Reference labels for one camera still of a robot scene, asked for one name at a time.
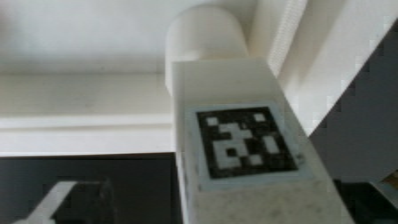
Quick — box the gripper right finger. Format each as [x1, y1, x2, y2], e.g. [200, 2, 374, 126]
[335, 169, 398, 224]

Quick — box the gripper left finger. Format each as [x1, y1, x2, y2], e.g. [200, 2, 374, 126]
[13, 181, 114, 224]

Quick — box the white square tabletop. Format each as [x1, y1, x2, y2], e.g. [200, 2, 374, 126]
[0, 0, 398, 157]

